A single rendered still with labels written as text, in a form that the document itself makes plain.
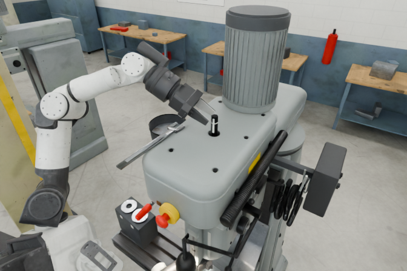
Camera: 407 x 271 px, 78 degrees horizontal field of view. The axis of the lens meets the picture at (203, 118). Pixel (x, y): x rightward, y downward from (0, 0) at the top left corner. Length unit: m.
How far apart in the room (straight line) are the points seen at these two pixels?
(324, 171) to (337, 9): 4.03
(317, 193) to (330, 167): 0.11
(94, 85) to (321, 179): 0.80
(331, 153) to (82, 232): 0.90
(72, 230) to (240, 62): 0.72
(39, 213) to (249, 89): 0.71
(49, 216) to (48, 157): 0.16
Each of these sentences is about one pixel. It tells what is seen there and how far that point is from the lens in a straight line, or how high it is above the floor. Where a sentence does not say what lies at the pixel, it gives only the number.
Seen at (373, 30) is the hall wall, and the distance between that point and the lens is 4.83.
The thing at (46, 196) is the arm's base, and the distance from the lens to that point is 0.84.
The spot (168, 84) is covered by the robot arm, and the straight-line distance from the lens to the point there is 0.71.
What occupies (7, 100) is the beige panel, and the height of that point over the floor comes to 1.49.
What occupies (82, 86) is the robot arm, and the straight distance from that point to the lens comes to 0.80.
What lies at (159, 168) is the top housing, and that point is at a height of 1.89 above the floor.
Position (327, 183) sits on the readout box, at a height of 1.69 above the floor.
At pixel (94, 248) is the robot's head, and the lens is 0.80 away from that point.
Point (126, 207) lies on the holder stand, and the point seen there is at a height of 1.12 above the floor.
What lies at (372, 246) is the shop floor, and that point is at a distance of 3.17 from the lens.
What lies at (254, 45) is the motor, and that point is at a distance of 0.78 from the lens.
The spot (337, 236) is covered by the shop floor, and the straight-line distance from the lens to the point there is 3.07.
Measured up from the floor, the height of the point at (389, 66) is 1.07.
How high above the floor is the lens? 2.34
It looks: 33 degrees down
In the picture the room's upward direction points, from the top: straight up
